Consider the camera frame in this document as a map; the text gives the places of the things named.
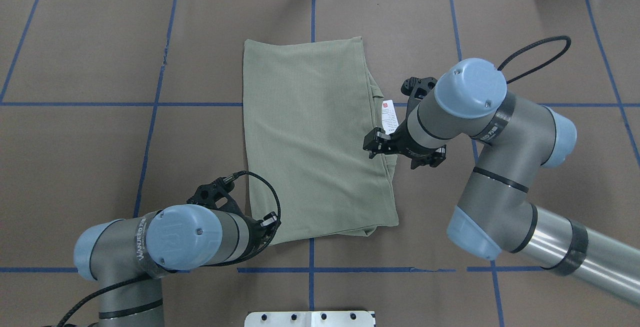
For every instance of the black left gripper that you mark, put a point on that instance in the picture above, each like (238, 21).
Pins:
(255, 230)

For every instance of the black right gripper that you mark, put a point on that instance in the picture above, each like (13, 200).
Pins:
(404, 145)

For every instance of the sage green long-sleeve shirt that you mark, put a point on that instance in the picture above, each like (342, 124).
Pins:
(306, 111)

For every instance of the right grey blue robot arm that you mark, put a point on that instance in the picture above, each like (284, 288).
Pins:
(493, 214)

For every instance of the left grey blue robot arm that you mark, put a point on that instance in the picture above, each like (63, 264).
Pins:
(129, 257)

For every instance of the white shirt hang tag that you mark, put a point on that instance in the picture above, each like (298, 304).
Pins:
(389, 117)

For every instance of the blue tape line lengthwise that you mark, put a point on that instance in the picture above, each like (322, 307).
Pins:
(311, 249)

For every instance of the blue tape line crosswise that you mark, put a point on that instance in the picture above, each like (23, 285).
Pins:
(238, 105)

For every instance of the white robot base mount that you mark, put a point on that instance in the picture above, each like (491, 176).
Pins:
(327, 318)

